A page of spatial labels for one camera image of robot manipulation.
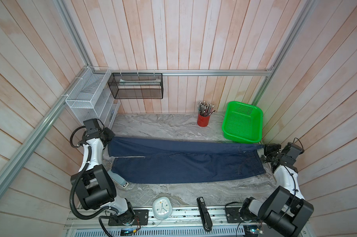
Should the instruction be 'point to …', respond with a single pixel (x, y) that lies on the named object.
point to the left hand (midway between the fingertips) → (112, 135)
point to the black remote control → (205, 217)
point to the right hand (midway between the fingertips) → (264, 141)
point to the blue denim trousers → (142, 161)
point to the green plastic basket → (243, 122)
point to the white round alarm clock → (162, 208)
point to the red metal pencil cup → (202, 121)
